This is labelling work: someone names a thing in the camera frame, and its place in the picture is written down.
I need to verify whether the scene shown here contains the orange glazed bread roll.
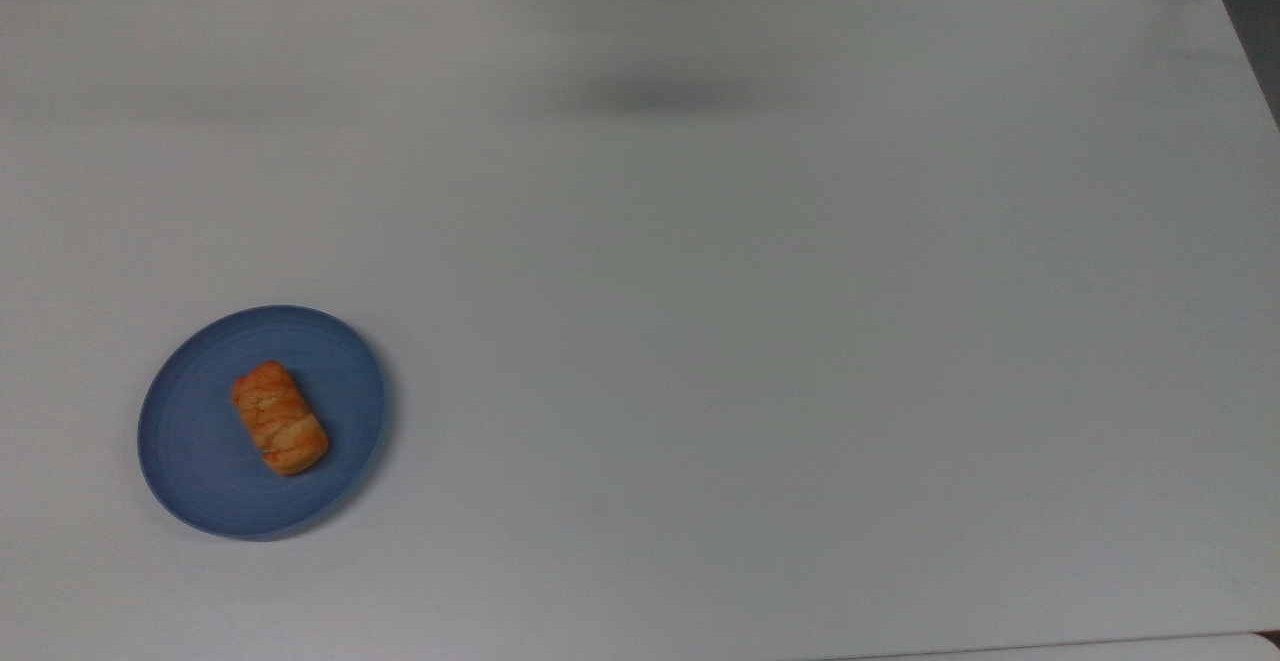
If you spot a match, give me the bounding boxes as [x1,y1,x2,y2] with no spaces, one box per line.
[231,360,329,476]

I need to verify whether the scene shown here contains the blue round plate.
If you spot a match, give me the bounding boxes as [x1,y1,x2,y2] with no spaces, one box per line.
[137,305,387,541]

